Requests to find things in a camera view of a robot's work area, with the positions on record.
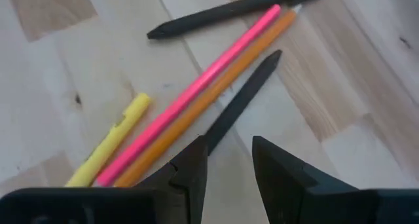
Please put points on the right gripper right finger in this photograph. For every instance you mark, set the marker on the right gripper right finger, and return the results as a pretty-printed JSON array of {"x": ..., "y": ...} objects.
[{"x": 288, "y": 191}]

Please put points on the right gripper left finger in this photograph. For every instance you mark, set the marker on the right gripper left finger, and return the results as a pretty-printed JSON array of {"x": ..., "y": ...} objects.
[{"x": 193, "y": 171}]

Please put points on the pink pencil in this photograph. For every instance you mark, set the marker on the pink pencil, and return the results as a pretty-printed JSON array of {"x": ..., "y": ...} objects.
[{"x": 196, "y": 88}]

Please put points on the yellow highlighter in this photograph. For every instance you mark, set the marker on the yellow highlighter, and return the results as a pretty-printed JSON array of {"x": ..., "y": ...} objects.
[{"x": 111, "y": 139}]

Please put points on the black pencil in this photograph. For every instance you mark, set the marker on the black pencil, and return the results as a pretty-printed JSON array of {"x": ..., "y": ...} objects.
[{"x": 245, "y": 98}]

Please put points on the matte black pen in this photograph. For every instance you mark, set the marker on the matte black pen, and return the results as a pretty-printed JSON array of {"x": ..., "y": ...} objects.
[{"x": 229, "y": 11}]

